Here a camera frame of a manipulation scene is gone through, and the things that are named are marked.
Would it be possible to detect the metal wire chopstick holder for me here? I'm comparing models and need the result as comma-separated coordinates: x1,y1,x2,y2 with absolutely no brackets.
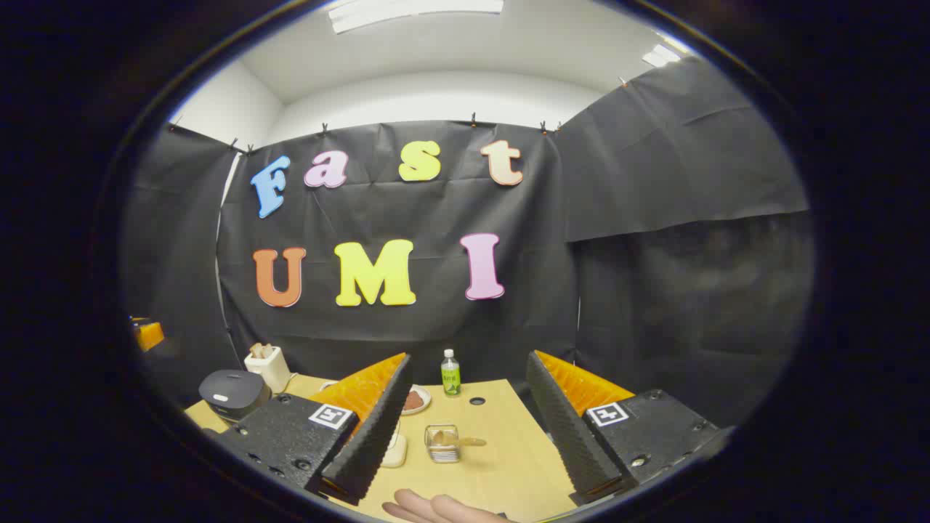
424,424,461,464

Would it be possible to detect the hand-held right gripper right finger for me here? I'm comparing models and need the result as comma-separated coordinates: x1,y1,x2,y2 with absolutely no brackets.
526,350,735,507

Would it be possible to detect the white round plate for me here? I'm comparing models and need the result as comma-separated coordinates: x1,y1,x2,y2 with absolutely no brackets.
400,385,432,416

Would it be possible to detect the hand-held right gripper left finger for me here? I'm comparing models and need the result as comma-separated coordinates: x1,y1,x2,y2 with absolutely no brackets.
211,354,413,507

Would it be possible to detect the ceiling light panel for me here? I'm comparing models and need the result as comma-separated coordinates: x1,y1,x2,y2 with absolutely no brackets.
642,40,691,68
327,0,504,34

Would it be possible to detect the cream utensil box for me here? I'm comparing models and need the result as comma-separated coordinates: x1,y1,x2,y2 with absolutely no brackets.
244,343,291,394

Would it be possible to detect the dark grey rice cooker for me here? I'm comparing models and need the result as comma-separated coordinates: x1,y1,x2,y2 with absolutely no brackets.
199,369,272,423

